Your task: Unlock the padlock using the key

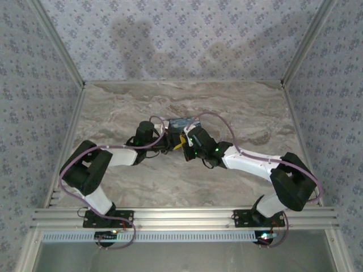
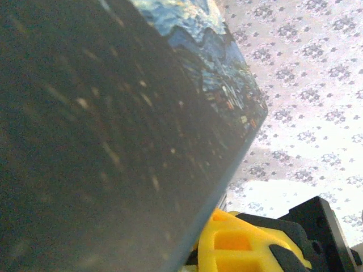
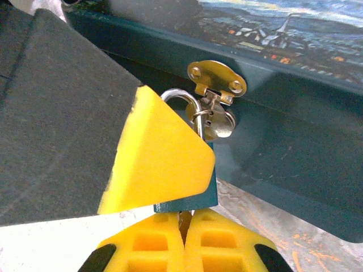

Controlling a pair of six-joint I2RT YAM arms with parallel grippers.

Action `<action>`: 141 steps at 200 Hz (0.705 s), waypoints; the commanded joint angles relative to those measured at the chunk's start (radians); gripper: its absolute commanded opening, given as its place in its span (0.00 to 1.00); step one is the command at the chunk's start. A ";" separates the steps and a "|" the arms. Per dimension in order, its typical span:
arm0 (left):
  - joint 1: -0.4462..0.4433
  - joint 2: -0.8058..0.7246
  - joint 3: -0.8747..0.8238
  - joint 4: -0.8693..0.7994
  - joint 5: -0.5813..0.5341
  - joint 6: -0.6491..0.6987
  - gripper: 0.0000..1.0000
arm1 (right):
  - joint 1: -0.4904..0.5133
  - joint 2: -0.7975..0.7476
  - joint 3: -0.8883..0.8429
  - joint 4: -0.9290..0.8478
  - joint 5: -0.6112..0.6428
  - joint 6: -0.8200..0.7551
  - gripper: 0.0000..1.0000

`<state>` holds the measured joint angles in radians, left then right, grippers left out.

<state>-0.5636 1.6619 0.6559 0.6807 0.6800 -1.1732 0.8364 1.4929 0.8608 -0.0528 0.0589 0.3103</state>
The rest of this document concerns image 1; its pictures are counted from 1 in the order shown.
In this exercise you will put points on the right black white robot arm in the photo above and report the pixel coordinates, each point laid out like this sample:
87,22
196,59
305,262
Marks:
289,184

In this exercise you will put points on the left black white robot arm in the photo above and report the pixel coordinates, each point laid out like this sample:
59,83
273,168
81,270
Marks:
85,170

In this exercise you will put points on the starry night print tin box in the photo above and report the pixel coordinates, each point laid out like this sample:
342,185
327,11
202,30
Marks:
181,123

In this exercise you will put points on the left black controller board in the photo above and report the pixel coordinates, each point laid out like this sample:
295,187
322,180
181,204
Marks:
106,235

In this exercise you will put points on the black controller board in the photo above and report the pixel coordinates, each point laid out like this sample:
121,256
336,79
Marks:
265,236
106,235

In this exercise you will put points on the right black controller board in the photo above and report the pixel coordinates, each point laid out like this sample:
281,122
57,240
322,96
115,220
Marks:
265,236

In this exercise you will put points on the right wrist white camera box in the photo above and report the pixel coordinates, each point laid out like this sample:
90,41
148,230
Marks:
187,131

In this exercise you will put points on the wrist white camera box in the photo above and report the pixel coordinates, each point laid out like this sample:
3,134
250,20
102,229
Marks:
165,129
187,131

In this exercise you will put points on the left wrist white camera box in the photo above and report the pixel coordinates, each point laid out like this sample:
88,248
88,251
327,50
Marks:
165,129

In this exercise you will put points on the long grooved aluminium rail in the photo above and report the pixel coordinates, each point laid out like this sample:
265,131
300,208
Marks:
184,218

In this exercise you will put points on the aluminium table side rail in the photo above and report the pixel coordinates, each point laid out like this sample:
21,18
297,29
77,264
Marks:
71,133
300,136

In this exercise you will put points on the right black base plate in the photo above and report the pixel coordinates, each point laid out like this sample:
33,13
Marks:
244,219

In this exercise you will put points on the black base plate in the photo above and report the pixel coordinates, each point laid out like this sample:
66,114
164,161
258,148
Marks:
244,219
93,222

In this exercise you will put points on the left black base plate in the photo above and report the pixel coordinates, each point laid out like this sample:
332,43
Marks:
93,222

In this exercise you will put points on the slanted aluminium frame post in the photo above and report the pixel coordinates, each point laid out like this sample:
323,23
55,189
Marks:
309,42
59,45

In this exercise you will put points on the aluminium frame leg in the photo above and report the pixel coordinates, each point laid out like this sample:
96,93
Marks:
340,252
28,252

